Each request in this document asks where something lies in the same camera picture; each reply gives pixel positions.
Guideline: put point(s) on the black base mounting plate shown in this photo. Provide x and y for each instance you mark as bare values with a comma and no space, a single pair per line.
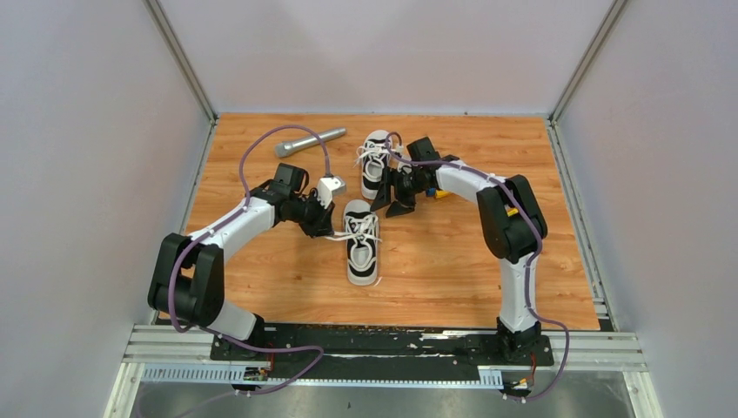
385,354

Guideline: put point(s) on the aluminium frame rail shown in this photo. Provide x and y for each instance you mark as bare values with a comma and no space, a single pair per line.
157,353

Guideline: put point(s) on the black white sneaker with laces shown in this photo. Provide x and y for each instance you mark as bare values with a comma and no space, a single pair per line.
374,157

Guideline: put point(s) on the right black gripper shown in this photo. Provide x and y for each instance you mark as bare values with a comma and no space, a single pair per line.
396,175

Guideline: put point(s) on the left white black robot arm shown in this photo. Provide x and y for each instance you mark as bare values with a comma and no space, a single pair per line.
188,282

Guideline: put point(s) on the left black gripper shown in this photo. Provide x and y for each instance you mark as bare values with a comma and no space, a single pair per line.
322,225

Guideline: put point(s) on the grey metal cylinder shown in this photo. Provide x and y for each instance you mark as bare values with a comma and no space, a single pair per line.
288,148

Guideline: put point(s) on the yellow toy handle piece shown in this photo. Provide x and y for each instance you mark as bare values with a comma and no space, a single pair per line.
440,194

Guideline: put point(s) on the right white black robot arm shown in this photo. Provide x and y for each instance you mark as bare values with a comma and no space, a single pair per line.
512,224

